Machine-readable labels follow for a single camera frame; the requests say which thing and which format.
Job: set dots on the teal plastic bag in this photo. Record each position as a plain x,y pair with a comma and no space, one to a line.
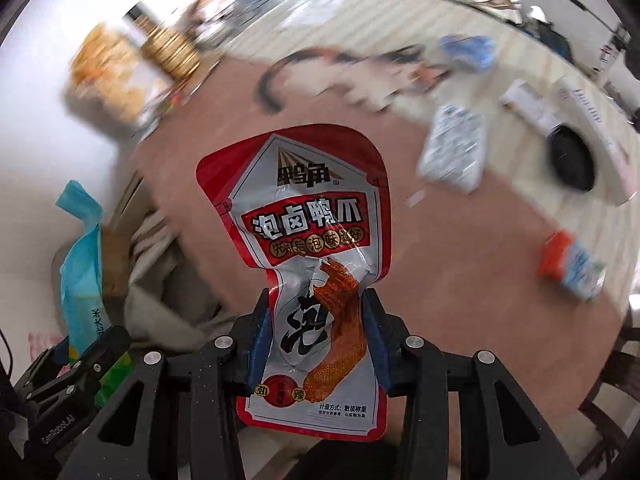
80,280

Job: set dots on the gold bottle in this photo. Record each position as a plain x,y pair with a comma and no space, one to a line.
170,55

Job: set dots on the small white box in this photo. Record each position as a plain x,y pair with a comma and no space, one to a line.
525,100

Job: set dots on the red snack packet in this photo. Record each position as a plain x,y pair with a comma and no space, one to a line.
300,210

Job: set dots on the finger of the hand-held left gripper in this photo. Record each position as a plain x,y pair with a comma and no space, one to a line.
107,347
40,372

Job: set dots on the yellow snack bag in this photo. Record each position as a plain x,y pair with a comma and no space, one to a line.
107,75

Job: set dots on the long white box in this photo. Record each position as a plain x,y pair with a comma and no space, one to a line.
605,125

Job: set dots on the orange and blue carton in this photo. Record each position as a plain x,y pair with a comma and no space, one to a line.
575,265

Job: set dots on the dark wooden chair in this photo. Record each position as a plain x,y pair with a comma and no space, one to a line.
610,410

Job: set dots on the blue and white packet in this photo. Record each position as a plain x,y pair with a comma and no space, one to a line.
467,52

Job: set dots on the cat print table mat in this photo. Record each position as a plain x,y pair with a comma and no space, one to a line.
450,270

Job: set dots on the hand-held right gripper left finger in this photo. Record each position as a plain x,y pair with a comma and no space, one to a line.
257,341

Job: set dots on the white cloth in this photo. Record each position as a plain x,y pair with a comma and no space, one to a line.
165,285

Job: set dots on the black round lid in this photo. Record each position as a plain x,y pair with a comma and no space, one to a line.
570,160

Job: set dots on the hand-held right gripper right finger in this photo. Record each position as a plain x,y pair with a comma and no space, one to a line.
377,342

